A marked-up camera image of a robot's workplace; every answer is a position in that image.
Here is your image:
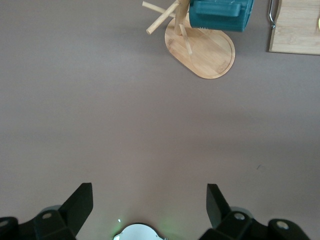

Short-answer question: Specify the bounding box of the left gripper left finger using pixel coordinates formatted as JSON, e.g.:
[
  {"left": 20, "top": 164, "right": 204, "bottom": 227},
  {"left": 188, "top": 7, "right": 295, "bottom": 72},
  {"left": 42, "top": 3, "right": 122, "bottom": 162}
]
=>
[{"left": 0, "top": 182, "right": 94, "bottom": 240}]

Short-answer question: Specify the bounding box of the wooden cup rack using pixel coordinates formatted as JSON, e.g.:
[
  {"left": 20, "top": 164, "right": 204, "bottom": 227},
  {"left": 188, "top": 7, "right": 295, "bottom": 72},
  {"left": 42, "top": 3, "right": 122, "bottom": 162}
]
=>
[{"left": 142, "top": 0, "right": 236, "bottom": 80}]

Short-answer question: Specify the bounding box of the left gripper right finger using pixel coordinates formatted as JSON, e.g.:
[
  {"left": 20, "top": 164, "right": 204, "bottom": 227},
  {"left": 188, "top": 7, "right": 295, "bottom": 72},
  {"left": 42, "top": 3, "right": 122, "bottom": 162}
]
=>
[{"left": 199, "top": 183, "right": 310, "bottom": 240}]

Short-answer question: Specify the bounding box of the wooden cutting board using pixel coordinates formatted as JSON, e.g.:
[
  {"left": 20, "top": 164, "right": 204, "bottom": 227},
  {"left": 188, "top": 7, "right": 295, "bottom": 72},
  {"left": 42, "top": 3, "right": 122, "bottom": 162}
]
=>
[{"left": 267, "top": 0, "right": 320, "bottom": 56}]

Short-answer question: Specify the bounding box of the dark teal cup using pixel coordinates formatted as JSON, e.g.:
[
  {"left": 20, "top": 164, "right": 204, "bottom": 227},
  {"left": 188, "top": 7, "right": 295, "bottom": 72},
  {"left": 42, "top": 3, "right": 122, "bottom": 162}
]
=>
[{"left": 187, "top": 0, "right": 256, "bottom": 33}]

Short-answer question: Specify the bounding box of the brown table cover sheet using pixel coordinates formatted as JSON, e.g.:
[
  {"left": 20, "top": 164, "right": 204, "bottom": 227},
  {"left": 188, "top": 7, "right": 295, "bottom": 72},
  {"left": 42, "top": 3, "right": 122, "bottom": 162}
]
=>
[{"left": 0, "top": 0, "right": 320, "bottom": 240}]

